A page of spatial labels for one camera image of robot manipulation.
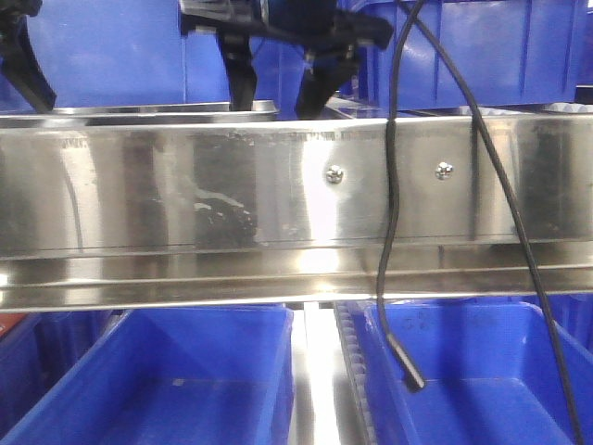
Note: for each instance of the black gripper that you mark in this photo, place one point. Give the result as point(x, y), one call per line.
point(329, 33)

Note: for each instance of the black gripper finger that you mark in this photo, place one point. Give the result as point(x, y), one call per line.
point(19, 64)

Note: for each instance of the silver metal tray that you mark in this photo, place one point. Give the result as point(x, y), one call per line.
point(209, 112)

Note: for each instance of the upper left blue bin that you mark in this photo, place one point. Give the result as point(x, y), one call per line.
point(117, 53)

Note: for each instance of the blue bin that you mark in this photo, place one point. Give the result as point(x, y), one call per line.
point(490, 370)
point(174, 376)
point(37, 349)
point(509, 53)
point(117, 53)

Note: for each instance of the upper right blue bin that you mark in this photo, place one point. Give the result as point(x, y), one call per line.
point(509, 53)

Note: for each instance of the far left lower blue bin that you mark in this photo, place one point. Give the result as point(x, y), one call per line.
point(37, 349)

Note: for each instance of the steel roller track divider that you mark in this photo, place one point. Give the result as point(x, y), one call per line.
point(325, 409)

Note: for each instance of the lower right blue bin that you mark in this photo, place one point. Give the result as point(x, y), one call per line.
point(490, 370)

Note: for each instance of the left rail screw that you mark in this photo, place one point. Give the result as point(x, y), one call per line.
point(334, 174)

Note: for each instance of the rail screw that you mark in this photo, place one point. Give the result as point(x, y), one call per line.
point(334, 174)
point(443, 171)

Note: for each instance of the stainless steel shelf rail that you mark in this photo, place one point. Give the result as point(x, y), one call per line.
point(123, 216)

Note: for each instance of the right rail screw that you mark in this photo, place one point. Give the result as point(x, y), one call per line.
point(443, 171)

